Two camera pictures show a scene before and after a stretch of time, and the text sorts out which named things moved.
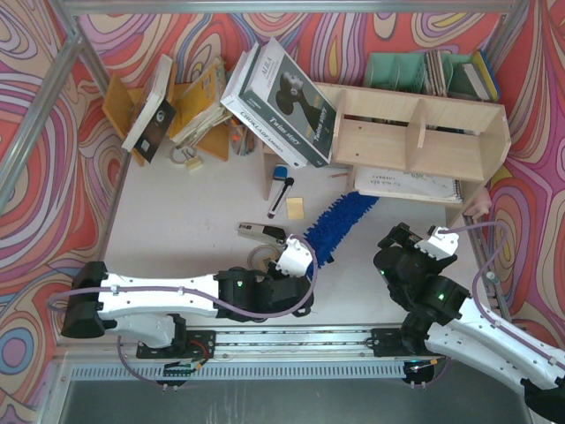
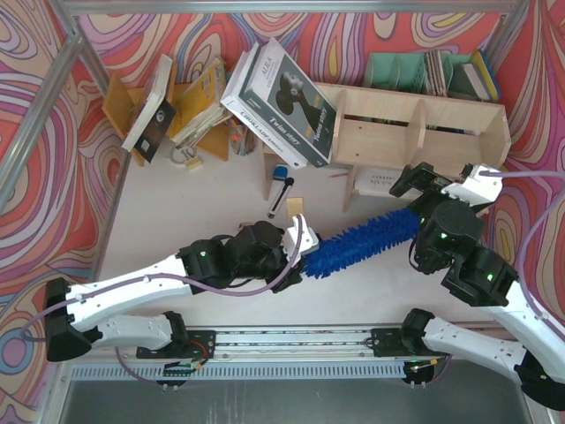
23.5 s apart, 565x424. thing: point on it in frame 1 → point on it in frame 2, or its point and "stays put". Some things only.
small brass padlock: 194,163 stays put
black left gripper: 298,291 → 290,274
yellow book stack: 201,107 stays put
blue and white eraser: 280,172 stays put
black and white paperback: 156,115 stays put
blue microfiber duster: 335,223 → 363,244
